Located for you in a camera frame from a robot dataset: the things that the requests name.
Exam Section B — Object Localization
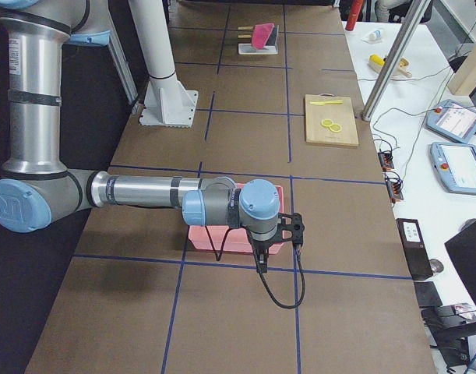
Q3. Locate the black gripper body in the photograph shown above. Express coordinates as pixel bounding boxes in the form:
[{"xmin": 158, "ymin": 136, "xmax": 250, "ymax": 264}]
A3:
[{"xmin": 249, "ymin": 236, "xmax": 273, "ymax": 255}]

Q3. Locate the pink grey cloth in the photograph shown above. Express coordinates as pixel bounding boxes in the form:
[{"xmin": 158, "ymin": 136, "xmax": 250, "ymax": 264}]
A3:
[{"xmin": 251, "ymin": 23, "xmax": 278, "ymax": 50}]

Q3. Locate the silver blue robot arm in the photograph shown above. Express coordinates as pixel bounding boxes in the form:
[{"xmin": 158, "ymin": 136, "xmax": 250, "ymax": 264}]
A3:
[{"xmin": 0, "ymin": 1, "xmax": 284, "ymax": 273}]

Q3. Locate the pink plastic bin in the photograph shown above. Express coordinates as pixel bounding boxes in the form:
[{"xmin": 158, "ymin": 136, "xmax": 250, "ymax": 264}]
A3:
[{"xmin": 188, "ymin": 182, "xmax": 285, "ymax": 256}]

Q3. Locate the black orange connector board near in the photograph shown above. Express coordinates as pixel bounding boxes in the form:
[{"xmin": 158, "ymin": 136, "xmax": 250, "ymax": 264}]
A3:
[{"xmin": 384, "ymin": 171, "xmax": 404, "ymax": 203}]

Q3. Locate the black orange connector board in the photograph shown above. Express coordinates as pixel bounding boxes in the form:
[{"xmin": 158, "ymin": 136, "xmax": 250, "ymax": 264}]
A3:
[
  {"xmin": 384, "ymin": 171, "xmax": 404, "ymax": 203},
  {"xmin": 377, "ymin": 150, "xmax": 394, "ymax": 171}
]

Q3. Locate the black orange connector board far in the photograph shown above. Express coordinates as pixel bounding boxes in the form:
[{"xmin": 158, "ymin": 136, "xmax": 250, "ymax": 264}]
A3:
[{"xmin": 377, "ymin": 150, "xmax": 394, "ymax": 171}]

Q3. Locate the black box with label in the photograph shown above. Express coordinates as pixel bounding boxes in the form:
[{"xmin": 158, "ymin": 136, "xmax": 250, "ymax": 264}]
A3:
[{"xmin": 396, "ymin": 218, "xmax": 433, "ymax": 281}]

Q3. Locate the wooden cutting board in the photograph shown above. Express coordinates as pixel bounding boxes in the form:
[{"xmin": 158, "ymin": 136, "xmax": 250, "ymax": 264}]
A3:
[{"xmin": 305, "ymin": 94, "xmax": 359, "ymax": 147}]

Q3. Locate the yellow plastic knife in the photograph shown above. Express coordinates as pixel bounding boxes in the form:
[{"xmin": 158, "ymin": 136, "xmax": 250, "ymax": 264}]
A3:
[{"xmin": 309, "ymin": 100, "xmax": 344, "ymax": 106}]

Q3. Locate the white rack tray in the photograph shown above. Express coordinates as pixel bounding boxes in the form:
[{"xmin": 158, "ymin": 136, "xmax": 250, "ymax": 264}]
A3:
[{"xmin": 238, "ymin": 43, "xmax": 278, "ymax": 55}]

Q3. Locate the black monitor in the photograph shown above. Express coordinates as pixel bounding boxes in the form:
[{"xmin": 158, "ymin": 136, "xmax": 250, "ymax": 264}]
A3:
[{"xmin": 445, "ymin": 221, "xmax": 476, "ymax": 305}]

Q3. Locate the blue teach pendant near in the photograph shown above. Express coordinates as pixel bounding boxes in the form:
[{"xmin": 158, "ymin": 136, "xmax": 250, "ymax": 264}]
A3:
[{"xmin": 429, "ymin": 142, "xmax": 476, "ymax": 195}]

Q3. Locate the blue teach pendant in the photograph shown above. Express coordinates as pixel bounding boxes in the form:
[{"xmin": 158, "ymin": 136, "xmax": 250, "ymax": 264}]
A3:
[
  {"xmin": 425, "ymin": 99, "xmax": 476, "ymax": 143},
  {"xmin": 429, "ymin": 142, "xmax": 476, "ymax": 195}
]

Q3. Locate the wooden dustpan with brush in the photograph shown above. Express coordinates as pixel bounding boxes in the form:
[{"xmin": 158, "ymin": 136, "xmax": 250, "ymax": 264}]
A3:
[{"xmin": 368, "ymin": 54, "xmax": 414, "ymax": 81}]

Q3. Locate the yellow toy corn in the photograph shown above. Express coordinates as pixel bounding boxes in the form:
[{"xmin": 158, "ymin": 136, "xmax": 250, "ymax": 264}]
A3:
[{"xmin": 368, "ymin": 55, "xmax": 385, "ymax": 72}]

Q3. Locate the blue teach pendant far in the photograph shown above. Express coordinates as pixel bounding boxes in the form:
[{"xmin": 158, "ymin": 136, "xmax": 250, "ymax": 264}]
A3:
[{"xmin": 425, "ymin": 99, "xmax": 476, "ymax": 143}]

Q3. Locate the white blue tube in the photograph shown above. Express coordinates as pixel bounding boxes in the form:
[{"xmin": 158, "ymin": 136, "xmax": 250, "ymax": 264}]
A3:
[{"xmin": 361, "ymin": 28, "xmax": 384, "ymax": 44}]

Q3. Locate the red cylinder bottle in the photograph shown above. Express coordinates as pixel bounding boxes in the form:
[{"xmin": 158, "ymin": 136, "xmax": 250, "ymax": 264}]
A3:
[{"xmin": 345, "ymin": 0, "xmax": 364, "ymax": 31}]

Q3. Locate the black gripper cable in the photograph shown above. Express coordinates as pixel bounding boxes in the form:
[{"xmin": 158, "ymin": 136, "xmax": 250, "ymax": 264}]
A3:
[{"xmin": 205, "ymin": 225, "xmax": 306, "ymax": 310}]

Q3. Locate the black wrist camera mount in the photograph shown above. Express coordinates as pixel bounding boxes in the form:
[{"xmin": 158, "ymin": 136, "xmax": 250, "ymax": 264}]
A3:
[{"xmin": 271, "ymin": 213, "xmax": 305, "ymax": 247}]

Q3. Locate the lemon slice far from handle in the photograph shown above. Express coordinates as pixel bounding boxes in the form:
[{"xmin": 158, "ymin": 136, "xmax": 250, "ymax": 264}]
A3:
[{"xmin": 328, "ymin": 123, "xmax": 342, "ymax": 133}]

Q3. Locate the lemon slice near handle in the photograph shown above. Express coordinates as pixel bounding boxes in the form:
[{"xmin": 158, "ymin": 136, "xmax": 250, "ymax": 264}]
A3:
[{"xmin": 321, "ymin": 118, "xmax": 333, "ymax": 128}]

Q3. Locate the aluminium frame post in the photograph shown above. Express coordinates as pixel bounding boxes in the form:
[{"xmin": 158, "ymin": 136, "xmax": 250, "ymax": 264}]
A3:
[{"xmin": 361, "ymin": 0, "xmax": 430, "ymax": 122}]

